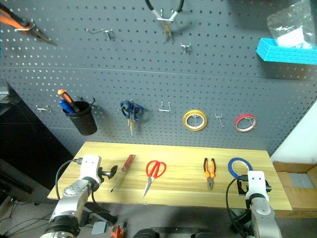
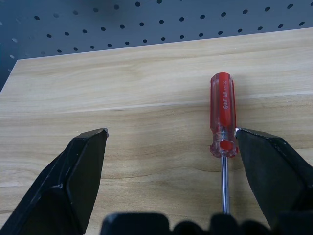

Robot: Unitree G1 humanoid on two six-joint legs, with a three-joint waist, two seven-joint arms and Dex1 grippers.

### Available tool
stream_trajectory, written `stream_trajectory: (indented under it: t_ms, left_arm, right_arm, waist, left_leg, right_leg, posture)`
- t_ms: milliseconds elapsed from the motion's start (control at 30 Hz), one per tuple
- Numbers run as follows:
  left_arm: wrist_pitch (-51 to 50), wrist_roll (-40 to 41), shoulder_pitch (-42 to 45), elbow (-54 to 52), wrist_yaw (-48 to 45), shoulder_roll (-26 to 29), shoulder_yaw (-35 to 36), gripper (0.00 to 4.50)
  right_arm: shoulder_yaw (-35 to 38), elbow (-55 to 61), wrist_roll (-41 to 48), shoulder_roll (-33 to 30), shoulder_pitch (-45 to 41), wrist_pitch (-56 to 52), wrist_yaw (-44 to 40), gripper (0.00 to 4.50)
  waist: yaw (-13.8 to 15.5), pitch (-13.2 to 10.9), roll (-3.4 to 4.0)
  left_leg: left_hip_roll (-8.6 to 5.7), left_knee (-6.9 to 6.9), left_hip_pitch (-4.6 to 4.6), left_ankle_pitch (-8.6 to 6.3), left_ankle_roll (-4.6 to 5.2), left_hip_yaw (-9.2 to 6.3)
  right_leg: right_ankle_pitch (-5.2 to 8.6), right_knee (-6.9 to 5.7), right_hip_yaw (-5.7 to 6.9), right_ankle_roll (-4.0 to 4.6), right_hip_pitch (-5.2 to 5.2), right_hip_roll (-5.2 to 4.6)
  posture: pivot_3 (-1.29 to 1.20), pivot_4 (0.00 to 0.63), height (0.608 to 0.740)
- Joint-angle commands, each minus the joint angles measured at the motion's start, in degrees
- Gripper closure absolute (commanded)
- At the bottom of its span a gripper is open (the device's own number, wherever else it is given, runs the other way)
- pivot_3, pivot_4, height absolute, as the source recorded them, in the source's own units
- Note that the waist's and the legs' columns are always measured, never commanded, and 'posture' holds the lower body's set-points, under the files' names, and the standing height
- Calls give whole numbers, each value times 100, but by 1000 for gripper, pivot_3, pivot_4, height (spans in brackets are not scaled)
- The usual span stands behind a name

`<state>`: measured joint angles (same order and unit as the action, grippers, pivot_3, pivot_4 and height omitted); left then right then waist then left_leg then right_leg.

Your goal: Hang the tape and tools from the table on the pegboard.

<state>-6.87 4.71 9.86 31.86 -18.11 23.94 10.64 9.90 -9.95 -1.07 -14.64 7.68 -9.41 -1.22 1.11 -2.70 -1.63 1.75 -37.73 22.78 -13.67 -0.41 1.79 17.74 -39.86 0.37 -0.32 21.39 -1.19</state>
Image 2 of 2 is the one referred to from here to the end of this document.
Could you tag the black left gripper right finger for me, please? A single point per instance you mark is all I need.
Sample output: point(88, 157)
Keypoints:
point(269, 176)

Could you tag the grey pegboard panel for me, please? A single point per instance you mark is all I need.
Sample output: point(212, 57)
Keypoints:
point(137, 24)

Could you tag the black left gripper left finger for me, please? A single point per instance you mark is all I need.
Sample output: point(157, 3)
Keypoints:
point(61, 186)

